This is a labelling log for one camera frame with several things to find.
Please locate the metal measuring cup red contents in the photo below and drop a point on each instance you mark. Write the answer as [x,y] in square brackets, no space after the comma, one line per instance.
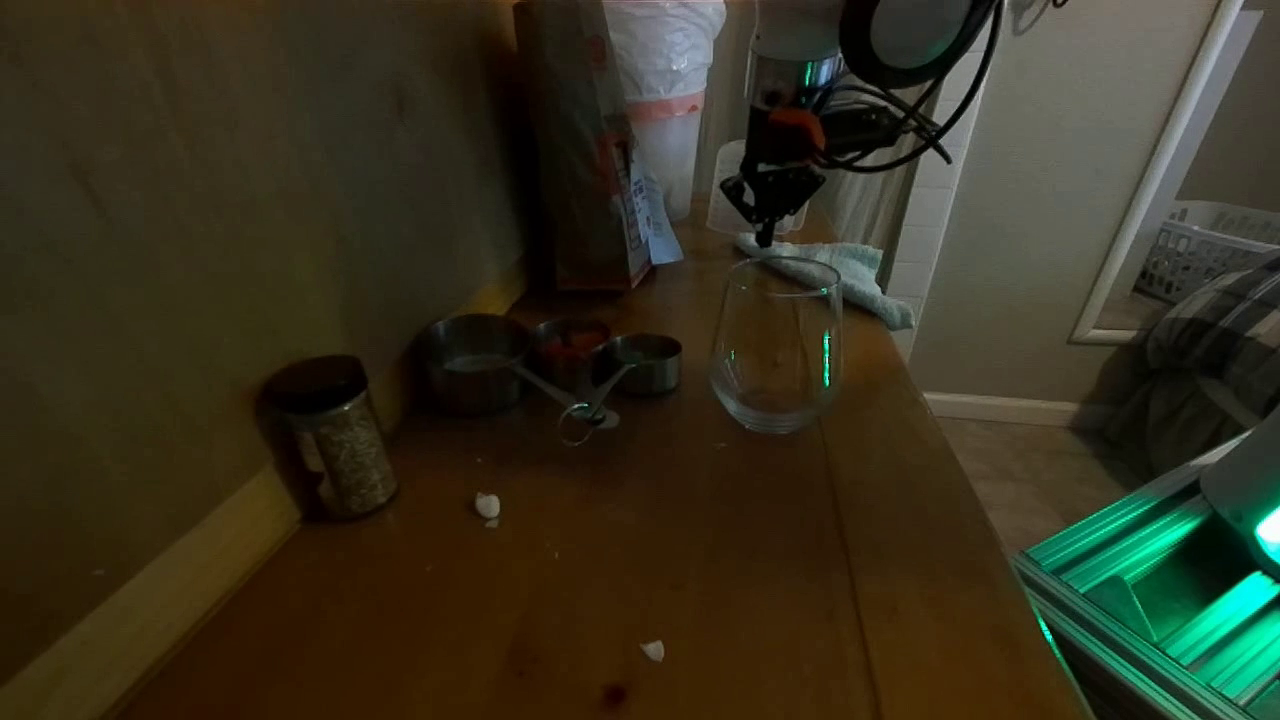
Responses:
[569,351]

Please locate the white cloth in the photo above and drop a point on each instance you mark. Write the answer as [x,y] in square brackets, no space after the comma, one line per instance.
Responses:
[862,277]

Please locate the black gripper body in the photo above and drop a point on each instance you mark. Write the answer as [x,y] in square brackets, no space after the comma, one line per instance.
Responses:
[781,154]

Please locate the small metal measuring cup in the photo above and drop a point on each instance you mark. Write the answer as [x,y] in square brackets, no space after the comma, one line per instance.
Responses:
[648,363]

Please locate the grey striped blanket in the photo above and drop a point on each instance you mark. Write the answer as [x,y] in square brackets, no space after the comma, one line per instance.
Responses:
[1186,374]

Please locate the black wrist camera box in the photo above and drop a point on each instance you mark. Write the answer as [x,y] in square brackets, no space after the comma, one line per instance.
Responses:
[853,125]

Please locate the brown paper bag white label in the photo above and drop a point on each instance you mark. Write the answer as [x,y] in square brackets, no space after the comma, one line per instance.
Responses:
[575,162]

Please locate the white laundry basket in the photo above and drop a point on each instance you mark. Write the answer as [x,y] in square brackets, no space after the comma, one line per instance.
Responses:
[1205,247]

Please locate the metal tin can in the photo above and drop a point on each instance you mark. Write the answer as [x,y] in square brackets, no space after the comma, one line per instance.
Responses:
[343,454]

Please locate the white framed mirror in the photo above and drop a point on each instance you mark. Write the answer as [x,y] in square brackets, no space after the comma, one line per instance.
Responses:
[1157,173]

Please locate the white door frame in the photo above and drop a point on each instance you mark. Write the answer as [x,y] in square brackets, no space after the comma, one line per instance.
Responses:
[935,227]

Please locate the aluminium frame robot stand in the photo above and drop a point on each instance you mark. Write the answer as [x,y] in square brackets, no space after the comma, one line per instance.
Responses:
[1147,586]

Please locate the small white crumb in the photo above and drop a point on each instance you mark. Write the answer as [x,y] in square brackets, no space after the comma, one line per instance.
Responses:
[653,648]
[490,507]

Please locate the metal measuring spoon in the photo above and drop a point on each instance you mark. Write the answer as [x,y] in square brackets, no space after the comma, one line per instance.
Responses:
[590,413]

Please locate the wooden back board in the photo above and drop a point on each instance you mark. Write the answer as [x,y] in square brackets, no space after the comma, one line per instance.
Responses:
[201,264]

